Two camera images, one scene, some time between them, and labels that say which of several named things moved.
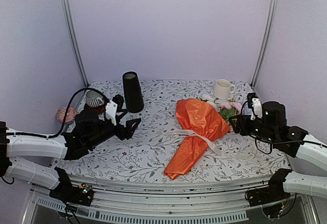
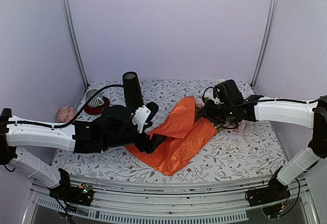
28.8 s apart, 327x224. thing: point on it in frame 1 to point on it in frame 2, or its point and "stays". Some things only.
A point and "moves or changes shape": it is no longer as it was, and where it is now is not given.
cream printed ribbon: (191, 133) to (231, 147)
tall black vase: (133, 97) stays
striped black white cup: (94, 99) stays
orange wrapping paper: (193, 115) moves or changes shape
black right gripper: (242, 122) to (208, 111)
